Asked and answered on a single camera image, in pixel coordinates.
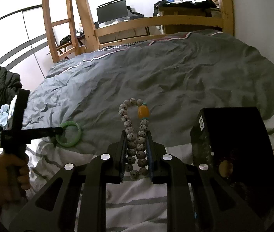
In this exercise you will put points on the black computer monitor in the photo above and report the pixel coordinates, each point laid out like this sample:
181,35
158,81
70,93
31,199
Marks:
112,11

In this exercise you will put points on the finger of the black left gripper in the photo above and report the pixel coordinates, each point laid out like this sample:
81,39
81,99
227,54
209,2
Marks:
45,132

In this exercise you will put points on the green jade bangle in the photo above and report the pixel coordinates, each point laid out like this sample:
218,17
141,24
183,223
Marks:
70,135

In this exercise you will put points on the wooden ladder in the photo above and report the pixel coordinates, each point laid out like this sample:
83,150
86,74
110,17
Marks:
49,25

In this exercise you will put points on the wooden desk with clutter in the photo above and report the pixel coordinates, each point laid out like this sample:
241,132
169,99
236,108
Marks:
204,8

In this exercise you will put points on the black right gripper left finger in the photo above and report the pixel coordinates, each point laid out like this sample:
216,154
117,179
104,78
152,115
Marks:
74,199

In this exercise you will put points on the wooden bunk bed frame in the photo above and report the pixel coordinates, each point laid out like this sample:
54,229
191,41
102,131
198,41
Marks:
92,43

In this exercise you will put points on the black jewelry box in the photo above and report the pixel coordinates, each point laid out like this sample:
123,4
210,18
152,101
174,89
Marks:
233,154

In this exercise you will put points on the person's left hand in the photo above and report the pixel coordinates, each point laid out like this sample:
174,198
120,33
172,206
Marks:
7,160

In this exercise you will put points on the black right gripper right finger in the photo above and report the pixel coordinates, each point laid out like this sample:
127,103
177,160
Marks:
192,201

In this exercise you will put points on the grey striped duvet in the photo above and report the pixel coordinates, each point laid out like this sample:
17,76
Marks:
176,77

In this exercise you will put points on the white bead bracelet amber stone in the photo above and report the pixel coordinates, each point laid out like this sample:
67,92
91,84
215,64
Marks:
136,162

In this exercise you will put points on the white sliding wardrobe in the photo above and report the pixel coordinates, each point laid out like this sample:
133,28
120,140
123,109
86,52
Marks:
23,46

